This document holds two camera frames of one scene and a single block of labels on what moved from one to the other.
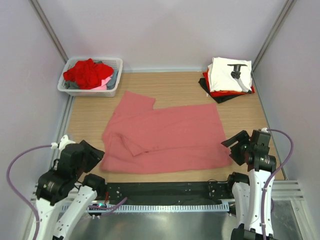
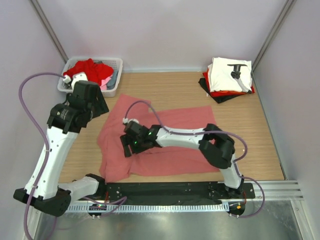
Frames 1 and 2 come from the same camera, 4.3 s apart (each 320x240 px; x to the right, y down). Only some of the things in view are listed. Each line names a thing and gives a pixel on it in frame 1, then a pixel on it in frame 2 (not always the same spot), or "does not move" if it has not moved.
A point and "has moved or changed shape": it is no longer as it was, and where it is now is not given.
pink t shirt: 138,139 has moved or changed shape
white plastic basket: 116,63 does not move
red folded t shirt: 221,93 does not move
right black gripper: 242,136 to 127,139
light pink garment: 103,86 does not move
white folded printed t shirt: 230,75 does not move
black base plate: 168,193 does not move
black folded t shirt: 219,99 does not move
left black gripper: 95,155 to 101,107
